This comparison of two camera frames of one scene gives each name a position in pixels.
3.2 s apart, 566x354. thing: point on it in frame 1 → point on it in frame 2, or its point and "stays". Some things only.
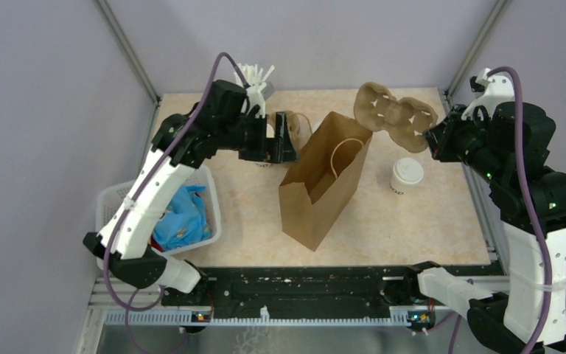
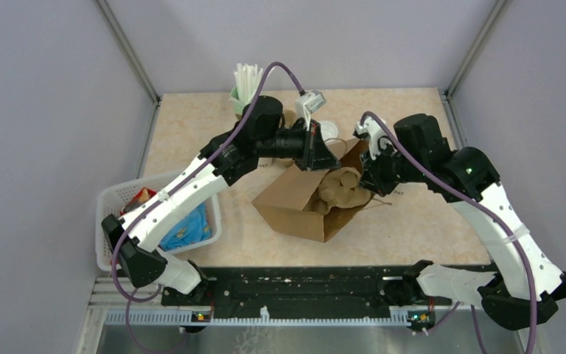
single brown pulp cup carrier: (407, 120) → (340, 188)
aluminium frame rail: (109, 304) stays
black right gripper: (438, 136) → (371, 178)
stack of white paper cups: (264, 164) stays
